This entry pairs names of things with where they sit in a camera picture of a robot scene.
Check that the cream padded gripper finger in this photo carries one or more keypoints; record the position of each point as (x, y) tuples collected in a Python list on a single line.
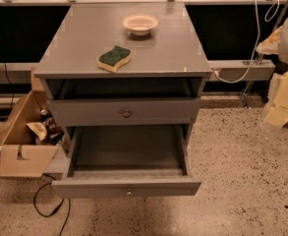
[(276, 111)]

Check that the green and yellow sponge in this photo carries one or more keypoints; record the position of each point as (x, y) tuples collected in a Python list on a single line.
[(114, 59)]

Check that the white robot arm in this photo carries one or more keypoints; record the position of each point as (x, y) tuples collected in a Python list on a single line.
[(276, 112)]

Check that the grey closed middle drawer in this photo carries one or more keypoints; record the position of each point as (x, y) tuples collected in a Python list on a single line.
[(96, 112)]

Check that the grey drawer cabinet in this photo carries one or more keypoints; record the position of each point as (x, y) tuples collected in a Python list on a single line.
[(167, 63)]

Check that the grey open bottom drawer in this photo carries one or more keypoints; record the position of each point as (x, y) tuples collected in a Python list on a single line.
[(127, 161)]

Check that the metal tripod stand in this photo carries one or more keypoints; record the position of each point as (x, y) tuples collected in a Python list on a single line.
[(277, 42)]

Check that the white bowl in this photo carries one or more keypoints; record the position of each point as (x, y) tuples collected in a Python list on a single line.
[(140, 24)]

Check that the dark bottle in box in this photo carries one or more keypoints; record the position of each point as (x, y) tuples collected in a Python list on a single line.
[(49, 122)]

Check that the crumpled snack wrapper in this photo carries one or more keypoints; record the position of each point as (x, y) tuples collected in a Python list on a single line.
[(39, 129)]

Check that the cardboard box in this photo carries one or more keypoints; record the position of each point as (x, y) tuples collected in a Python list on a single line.
[(21, 154)]

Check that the grey wall rail shelf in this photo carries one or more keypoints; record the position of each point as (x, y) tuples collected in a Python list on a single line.
[(233, 70)]

